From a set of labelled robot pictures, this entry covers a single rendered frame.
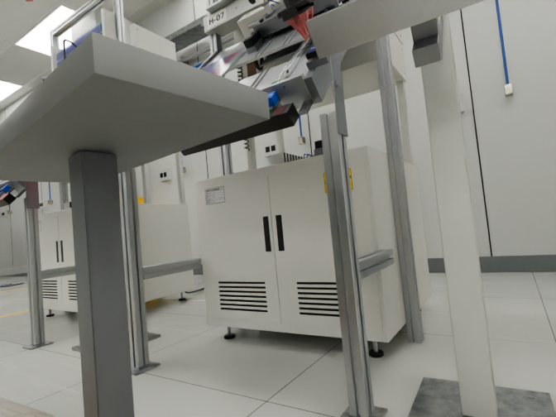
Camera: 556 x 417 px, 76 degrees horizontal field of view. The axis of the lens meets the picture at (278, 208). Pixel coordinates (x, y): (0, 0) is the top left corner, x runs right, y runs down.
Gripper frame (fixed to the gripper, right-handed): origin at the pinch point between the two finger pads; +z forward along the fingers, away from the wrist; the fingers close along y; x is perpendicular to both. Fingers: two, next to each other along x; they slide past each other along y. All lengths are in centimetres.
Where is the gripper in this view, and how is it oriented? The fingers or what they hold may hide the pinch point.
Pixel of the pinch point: (309, 36)
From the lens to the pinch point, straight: 111.3
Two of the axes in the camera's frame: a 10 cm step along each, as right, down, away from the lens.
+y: -8.2, 1.3, 5.5
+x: -3.5, 6.4, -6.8
